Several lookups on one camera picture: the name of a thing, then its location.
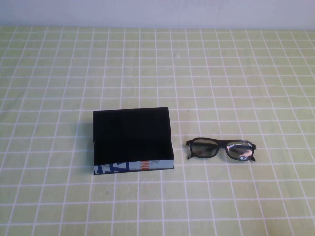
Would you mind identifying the black-framed glasses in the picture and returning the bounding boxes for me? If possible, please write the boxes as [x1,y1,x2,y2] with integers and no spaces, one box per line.
[185,138,258,163]

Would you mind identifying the black printed glasses case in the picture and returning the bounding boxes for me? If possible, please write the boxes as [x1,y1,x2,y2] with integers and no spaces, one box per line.
[92,107,175,177]

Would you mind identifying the green checked tablecloth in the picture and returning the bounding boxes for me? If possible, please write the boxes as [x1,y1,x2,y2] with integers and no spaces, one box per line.
[0,24,315,236]

